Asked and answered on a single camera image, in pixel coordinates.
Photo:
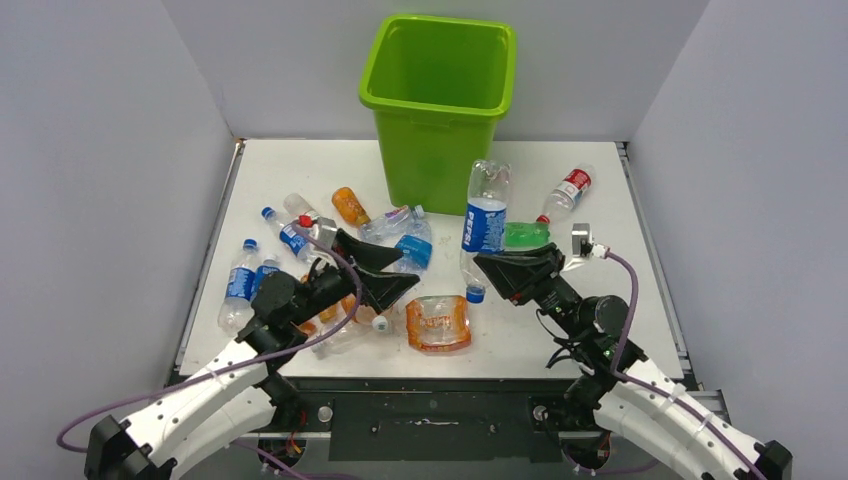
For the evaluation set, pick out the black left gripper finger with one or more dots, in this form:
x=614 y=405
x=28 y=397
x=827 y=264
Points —
x=381 y=290
x=363 y=254

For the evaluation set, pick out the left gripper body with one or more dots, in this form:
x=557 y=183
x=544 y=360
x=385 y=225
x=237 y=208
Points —
x=325 y=288

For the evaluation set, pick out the blue label water bottle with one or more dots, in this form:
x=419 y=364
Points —
x=294 y=237

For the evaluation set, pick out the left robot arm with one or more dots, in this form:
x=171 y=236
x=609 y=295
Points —
x=241 y=388

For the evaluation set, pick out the crushed light blue label bottle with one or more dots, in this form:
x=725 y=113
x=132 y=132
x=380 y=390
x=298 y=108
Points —
x=416 y=247

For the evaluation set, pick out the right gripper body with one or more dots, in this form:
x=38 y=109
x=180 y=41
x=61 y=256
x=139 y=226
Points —
x=555 y=297

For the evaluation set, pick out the white cap blue label bottle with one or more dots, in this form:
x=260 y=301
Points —
x=268 y=265

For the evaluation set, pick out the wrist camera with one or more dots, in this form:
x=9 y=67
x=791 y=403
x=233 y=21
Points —
x=583 y=244
x=321 y=229

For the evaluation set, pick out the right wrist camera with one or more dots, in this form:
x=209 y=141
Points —
x=583 y=244

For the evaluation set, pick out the small orange juice bottle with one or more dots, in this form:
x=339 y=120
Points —
x=349 y=207

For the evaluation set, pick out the large orange label bottle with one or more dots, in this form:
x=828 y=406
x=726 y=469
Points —
x=366 y=315

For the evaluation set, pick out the green plastic bottle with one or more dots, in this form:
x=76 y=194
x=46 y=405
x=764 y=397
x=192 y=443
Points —
x=526 y=235

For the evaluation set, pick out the green plastic bin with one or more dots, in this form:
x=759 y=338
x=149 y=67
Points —
x=437 y=87

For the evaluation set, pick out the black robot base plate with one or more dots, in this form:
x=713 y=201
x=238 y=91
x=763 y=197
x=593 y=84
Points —
x=373 y=419

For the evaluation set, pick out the small orange label bottle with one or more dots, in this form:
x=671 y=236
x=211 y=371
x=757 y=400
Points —
x=329 y=314

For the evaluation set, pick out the red label bottle far right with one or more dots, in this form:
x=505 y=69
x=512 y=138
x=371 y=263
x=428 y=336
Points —
x=567 y=195

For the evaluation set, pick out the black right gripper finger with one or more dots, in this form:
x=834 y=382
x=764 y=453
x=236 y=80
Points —
x=507 y=272
x=549 y=253

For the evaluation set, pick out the crushed orange label bottle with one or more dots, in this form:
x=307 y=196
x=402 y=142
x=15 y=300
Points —
x=438 y=323

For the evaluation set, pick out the coffee bottle green cap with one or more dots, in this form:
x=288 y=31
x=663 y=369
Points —
x=296 y=205

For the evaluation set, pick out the crushed purple label clear bottle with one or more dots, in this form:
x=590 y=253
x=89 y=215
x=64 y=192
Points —
x=391 y=224

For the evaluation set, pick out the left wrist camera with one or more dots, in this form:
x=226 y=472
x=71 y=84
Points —
x=321 y=229

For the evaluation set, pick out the blue cap water bottle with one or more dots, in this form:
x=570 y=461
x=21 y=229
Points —
x=236 y=309

